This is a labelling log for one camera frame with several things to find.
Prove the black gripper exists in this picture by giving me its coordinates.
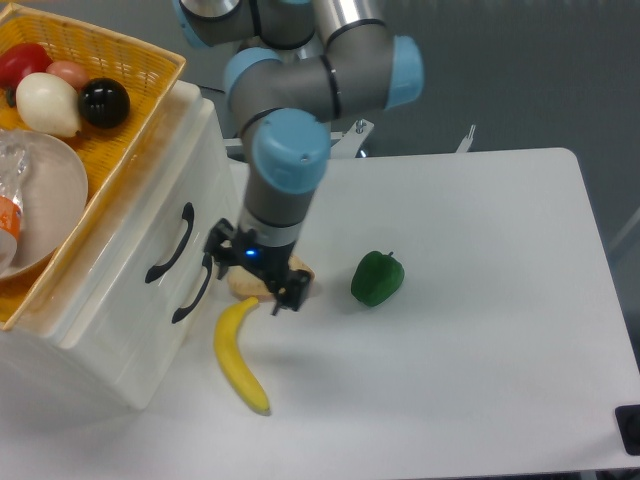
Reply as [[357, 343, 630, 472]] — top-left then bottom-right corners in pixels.
[[204, 218, 310, 316]]

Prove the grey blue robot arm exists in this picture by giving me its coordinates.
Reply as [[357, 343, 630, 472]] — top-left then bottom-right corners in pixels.
[[174, 1, 425, 311]]

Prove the white drawer cabinet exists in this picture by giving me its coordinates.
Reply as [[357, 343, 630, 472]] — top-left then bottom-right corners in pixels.
[[1, 82, 239, 409]]

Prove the toast bread slice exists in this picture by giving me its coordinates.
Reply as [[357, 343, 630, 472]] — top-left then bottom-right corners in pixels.
[[226, 255, 315, 301]]

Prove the yellow banana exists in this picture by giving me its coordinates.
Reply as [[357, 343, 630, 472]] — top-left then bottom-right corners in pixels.
[[213, 297, 271, 416]]

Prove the green bell pepper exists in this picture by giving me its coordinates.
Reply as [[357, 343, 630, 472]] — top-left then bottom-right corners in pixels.
[[350, 250, 405, 307]]

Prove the beige bowl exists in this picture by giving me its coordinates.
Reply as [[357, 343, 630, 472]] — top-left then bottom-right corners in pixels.
[[1, 131, 88, 280]]

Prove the orange wicker basket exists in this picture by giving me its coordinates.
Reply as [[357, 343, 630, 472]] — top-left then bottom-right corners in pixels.
[[0, 2, 187, 332]]

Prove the black round fruit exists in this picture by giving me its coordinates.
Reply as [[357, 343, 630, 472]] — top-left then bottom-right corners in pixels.
[[78, 77, 130, 129]]

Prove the pink round fruit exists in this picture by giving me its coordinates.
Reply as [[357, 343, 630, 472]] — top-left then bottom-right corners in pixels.
[[46, 60, 90, 90]]

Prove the white pear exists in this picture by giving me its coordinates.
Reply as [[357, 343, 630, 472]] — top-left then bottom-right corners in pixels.
[[15, 73, 82, 138]]

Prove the clear plastic bottle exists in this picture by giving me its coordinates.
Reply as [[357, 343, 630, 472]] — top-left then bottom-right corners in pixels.
[[1, 130, 29, 272]]

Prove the red bell pepper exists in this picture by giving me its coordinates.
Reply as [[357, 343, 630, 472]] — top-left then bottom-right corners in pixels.
[[1, 43, 53, 89]]

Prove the black corner device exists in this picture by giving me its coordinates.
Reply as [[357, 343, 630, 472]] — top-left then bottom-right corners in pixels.
[[614, 404, 640, 456]]

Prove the black lower drawer handle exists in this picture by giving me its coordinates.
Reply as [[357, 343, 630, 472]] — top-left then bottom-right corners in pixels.
[[171, 253, 213, 325]]

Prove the black drawer handle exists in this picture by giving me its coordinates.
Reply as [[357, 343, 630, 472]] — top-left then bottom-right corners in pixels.
[[144, 202, 195, 284], [171, 253, 213, 325]]

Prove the black top drawer handle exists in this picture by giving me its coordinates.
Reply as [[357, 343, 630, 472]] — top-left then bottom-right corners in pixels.
[[144, 202, 195, 284]]

